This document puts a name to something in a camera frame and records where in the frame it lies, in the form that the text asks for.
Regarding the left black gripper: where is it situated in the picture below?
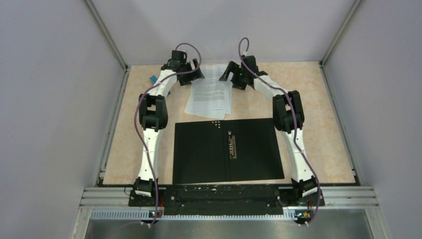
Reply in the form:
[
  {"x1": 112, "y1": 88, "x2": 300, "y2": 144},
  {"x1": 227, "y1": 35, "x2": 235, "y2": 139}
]
[{"x1": 179, "y1": 59, "x2": 204, "y2": 87}]

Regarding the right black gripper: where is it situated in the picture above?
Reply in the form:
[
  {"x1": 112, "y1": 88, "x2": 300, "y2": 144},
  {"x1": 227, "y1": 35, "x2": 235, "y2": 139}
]
[{"x1": 219, "y1": 62, "x2": 247, "y2": 91}]

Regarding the printed paper sheet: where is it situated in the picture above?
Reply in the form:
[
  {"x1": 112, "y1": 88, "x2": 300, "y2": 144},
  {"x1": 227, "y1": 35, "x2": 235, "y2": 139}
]
[{"x1": 184, "y1": 64, "x2": 232, "y2": 120}]

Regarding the teal folder black inside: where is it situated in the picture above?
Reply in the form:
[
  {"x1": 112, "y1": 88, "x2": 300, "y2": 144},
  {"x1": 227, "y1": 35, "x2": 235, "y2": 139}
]
[{"x1": 172, "y1": 118, "x2": 285, "y2": 184}]

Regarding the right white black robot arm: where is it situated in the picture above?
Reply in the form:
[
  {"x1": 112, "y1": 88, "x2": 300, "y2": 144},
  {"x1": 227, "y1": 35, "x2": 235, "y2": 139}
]
[{"x1": 220, "y1": 55, "x2": 320, "y2": 205}]

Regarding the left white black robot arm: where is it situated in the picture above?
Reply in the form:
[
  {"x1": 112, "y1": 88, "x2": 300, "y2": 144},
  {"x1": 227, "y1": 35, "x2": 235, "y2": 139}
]
[{"x1": 133, "y1": 50, "x2": 203, "y2": 206}]

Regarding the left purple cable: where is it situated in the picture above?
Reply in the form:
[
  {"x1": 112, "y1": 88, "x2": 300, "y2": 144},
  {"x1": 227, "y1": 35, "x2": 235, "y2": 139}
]
[{"x1": 133, "y1": 43, "x2": 203, "y2": 228}]

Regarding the purple cable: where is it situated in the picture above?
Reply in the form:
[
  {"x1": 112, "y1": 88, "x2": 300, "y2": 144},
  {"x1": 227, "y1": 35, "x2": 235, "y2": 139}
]
[
  {"x1": 133, "y1": 43, "x2": 203, "y2": 228},
  {"x1": 238, "y1": 37, "x2": 322, "y2": 227}
]

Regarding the left aluminium frame post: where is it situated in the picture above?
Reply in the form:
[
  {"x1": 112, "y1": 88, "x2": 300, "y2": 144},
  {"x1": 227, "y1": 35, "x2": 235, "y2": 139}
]
[{"x1": 82, "y1": 0, "x2": 128, "y2": 72}]

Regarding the aluminium frame post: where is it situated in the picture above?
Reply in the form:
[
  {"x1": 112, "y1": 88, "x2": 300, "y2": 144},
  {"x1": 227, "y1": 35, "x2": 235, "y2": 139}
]
[
  {"x1": 319, "y1": 0, "x2": 365, "y2": 68},
  {"x1": 82, "y1": 0, "x2": 128, "y2": 72}
]

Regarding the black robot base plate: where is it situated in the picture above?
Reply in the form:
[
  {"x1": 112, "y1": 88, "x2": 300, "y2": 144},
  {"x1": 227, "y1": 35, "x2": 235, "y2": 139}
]
[{"x1": 128, "y1": 184, "x2": 325, "y2": 216}]

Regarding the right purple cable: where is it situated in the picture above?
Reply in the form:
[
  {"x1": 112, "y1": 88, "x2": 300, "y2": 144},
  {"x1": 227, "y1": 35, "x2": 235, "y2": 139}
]
[{"x1": 238, "y1": 37, "x2": 322, "y2": 227}]

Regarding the right aluminium frame post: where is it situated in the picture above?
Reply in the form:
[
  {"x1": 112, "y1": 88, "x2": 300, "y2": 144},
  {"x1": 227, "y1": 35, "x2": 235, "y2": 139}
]
[{"x1": 319, "y1": 0, "x2": 365, "y2": 68}]

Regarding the white slotted cable duct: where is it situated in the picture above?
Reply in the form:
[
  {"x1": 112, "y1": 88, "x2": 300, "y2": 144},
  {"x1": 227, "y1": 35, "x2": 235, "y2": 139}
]
[{"x1": 90, "y1": 209, "x2": 297, "y2": 221}]

